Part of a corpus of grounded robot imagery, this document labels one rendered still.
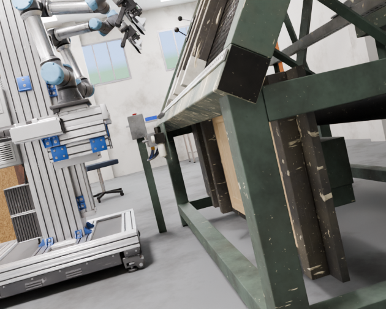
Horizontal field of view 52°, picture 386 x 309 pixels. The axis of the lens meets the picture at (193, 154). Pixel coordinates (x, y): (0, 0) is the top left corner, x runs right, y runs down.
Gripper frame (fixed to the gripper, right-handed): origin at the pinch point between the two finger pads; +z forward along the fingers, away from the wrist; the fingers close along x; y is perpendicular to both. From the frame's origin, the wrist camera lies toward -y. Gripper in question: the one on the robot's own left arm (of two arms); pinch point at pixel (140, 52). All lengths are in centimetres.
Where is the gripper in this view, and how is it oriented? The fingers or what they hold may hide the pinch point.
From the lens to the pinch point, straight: 297.5
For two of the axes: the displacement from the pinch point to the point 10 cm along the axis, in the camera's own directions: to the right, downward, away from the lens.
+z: 6.5, 7.5, 1.3
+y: 7.4, -6.6, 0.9
